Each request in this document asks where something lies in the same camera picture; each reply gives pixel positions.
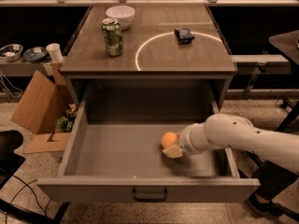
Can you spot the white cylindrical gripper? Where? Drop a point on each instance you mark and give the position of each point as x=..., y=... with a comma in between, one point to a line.
x=187, y=139

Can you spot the orange fruit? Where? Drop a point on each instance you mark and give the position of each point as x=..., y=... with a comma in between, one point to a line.
x=168, y=139

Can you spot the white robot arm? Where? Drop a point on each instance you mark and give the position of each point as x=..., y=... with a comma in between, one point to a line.
x=226, y=131

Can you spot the grey open drawer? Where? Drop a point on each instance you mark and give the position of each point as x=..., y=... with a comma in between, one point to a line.
x=115, y=146

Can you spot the green snack bags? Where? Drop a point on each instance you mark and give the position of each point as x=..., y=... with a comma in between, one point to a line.
x=66, y=122

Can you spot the grey side shelf right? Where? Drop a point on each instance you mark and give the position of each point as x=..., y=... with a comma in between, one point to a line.
x=263, y=60

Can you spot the grey side shelf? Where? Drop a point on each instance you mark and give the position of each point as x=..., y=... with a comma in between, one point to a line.
x=22, y=68
x=263, y=60

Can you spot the small black packet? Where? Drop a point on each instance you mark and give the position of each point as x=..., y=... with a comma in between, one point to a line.
x=184, y=35

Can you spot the grey cabinet with countertop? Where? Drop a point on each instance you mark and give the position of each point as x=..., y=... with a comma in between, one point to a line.
x=150, y=47

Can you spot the green soda can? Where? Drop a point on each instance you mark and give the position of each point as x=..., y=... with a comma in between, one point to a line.
x=113, y=36

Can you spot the brown cardboard box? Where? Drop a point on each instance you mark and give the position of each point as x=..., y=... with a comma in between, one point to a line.
x=42, y=103

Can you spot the white bowl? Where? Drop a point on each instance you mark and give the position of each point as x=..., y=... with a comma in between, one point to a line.
x=124, y=14

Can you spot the white paper cup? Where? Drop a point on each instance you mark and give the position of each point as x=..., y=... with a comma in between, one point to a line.
x=55, y=52

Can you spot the black chair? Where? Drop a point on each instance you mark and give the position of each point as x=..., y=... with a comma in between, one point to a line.
x=10, y=162

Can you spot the dark blue bowl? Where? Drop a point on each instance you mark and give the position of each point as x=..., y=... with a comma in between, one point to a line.
x=35, y=55

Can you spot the grey side shelf left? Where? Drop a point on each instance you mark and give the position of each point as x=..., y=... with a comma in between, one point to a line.
x=22, y=68

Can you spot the blue patterned bowl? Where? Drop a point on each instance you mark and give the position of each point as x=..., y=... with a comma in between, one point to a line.
x=11, y=52

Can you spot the black drawer handle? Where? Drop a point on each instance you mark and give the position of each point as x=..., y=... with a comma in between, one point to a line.
x=150, y=195

